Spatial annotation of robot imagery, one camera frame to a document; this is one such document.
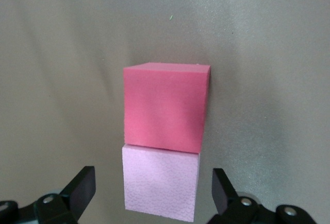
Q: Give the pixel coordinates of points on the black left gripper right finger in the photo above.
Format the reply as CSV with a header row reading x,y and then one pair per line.
x,y
224,195

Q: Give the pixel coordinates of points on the red foam block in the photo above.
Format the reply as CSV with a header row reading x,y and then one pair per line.
x,y
165,105

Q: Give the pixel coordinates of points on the brown table cover sheet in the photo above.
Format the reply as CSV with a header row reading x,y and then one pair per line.
x,y
51,54

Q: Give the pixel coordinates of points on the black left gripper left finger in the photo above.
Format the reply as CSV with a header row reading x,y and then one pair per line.
x,y
74,198

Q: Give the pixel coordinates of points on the pink foam block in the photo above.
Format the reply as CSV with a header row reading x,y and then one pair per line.
x,y
159,182

